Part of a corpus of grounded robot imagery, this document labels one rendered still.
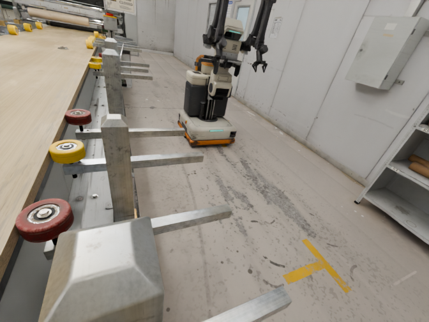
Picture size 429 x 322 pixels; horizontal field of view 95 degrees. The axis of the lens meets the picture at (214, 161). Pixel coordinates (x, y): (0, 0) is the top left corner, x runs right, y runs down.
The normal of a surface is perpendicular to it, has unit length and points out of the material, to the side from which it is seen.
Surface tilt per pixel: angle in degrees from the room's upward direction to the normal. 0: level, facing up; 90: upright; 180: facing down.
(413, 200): 90
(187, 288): 0
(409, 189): 90
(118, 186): 90
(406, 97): 90
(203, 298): 0
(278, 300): 0
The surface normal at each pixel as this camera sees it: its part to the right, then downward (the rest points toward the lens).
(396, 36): -0.91, 0.08
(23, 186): 0.17, -0.83
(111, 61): 0.39, 0.55
